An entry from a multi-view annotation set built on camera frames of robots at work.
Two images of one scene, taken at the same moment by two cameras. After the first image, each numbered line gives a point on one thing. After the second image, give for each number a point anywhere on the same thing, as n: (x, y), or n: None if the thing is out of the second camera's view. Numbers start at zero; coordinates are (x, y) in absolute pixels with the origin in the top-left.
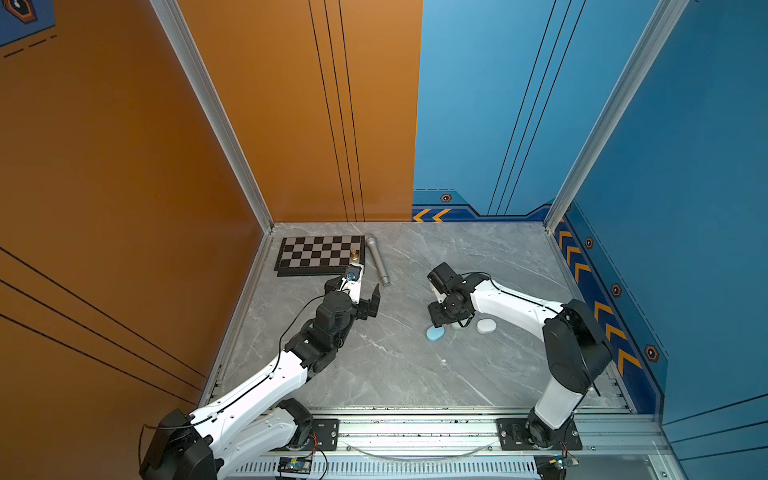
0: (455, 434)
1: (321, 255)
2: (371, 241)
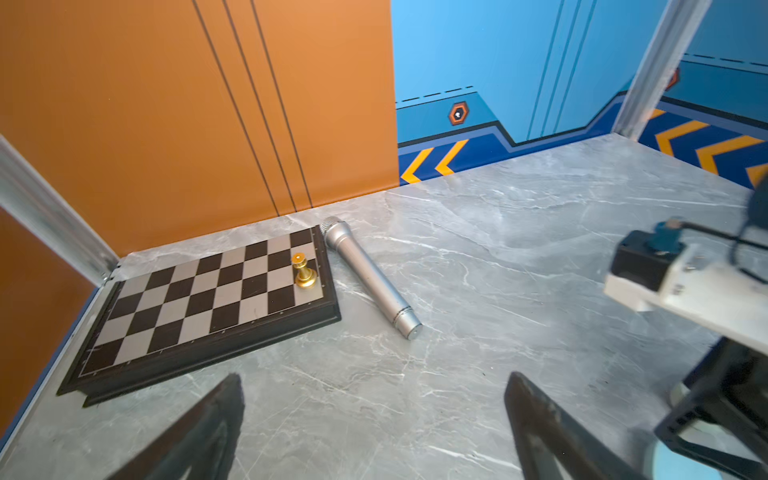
0: None
1: (169, 318)
2: (338, 233)
